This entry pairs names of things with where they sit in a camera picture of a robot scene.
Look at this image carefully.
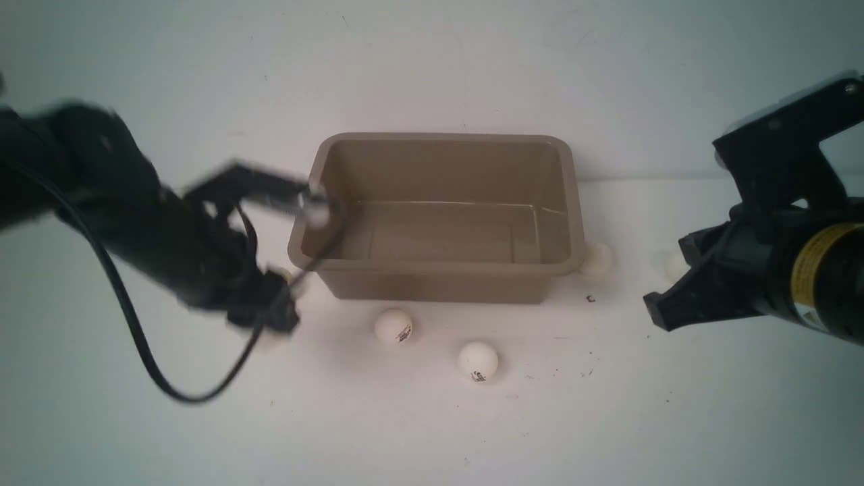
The white ping-pong ball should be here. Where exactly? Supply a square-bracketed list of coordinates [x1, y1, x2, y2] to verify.
[373, 308, 414, 344]
[579, 243, 614, 279]
[663, 252, 691, 284]
[458, 342, 500, 383]
[298, 185, 331, 230]

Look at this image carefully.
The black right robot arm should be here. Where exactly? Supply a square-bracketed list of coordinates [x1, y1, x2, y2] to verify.
[644, 219, 863, 345]

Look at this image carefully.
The tan plastic bin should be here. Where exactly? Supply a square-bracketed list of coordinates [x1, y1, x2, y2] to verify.
[287, 132, 587, 304]

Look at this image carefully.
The black left camera cable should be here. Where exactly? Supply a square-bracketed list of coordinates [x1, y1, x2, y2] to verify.
[0, 162, 338, 404]

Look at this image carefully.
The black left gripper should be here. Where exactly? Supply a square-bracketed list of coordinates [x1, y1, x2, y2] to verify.
[128, 162, 318, 335]

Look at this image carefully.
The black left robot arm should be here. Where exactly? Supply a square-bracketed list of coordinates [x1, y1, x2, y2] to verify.
[2, 103, 328, 328]

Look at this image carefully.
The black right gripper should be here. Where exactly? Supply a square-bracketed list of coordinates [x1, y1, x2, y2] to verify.
[643, 216, 797, 332]

